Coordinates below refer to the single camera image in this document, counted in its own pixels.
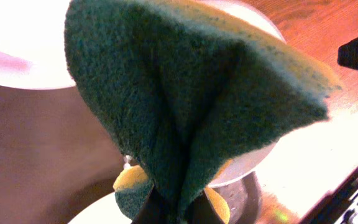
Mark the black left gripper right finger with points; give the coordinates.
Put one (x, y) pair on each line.
(201, 211)

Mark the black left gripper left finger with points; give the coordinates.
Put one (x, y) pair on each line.
(154, 210)

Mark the green and yellow sponge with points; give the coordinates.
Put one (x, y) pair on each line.
(183, 87)

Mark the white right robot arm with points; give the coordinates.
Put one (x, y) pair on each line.
(340, 206)

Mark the dark brown tray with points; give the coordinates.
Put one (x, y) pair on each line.
(55, 157)

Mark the white plate with blue stain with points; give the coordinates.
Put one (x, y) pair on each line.
(31, 45)

